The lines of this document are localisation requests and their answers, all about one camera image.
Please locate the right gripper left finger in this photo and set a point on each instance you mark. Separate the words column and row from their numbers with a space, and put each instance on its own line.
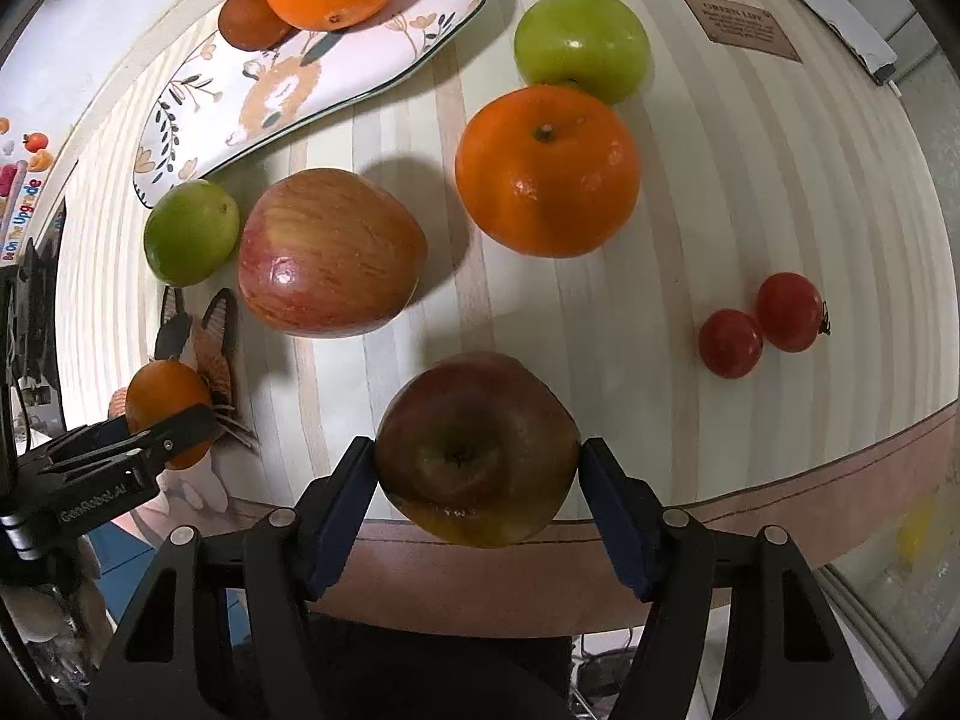
column 172, row 657

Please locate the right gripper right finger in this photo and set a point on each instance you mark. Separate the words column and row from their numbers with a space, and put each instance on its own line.
column 785, row 654

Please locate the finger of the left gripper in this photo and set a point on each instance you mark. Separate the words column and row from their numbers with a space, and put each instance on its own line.
column 176, row 442

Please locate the small orange tangerine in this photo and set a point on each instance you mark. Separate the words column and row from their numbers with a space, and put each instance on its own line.
column 162, row 389

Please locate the plain cherry tomato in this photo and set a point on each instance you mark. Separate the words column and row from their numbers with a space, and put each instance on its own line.
column 730, row 344

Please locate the dark red apple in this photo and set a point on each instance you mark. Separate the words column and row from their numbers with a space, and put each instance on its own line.
column 477, row 451

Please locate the cherry tomato with stem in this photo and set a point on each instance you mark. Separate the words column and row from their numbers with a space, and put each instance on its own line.
column 791, row 312

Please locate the brown russet pear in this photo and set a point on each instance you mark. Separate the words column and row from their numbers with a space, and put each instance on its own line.
column 252, row 25

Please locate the black gas stove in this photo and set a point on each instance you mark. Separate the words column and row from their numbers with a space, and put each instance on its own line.
column 36, row 383

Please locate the small green lime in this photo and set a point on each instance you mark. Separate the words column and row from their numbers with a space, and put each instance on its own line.
column 190, row 233

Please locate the red striped apple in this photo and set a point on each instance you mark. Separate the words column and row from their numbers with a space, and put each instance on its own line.
column 326, row 254

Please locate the floral ceramic plate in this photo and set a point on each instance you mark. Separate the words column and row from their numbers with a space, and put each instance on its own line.
column 222, row 102

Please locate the striped table mat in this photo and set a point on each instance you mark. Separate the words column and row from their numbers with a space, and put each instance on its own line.
column 483, row 232

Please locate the large orange on table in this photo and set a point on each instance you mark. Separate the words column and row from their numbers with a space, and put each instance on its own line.
column 548, row 171

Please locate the large green apple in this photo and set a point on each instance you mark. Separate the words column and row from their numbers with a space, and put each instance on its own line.
column 598, row 46

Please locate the brown label patch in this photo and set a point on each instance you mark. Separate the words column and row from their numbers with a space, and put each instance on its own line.
column 739, row 25

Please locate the colourful wall sticker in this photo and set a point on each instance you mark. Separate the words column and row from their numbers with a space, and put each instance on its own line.
column 26, row 160

